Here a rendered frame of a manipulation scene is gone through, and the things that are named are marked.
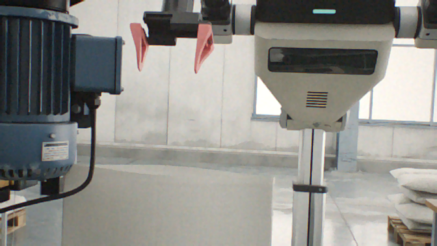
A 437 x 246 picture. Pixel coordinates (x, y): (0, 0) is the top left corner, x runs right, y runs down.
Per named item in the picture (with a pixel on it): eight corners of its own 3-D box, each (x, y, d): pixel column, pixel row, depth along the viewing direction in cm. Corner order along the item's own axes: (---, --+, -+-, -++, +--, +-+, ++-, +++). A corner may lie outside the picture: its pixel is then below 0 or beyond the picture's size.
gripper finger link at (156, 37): (164, 59, 82) (172, 13, 86) (121, 58, 83) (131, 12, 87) (171, 81, 88) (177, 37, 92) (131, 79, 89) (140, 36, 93)
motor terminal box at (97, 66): (116, 108, 88) (118, 41, 88) (124, 110, 78) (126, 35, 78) (66, 106, 86) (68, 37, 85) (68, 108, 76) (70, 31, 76)
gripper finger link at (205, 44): (206, 60, 81) (212, 14, 86) (162, 59, 82) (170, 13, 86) (210, 82, 87) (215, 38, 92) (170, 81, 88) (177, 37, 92)
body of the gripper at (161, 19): (199, 21, 85) (204, -14, 89) (141, 19, 87) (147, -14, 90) (204, 43, 91) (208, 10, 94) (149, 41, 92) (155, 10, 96)
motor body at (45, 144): (90, 170, 86) (94, 23, 85) (49, 186, 71) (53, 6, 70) (5, 165, 88) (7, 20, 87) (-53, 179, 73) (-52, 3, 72)
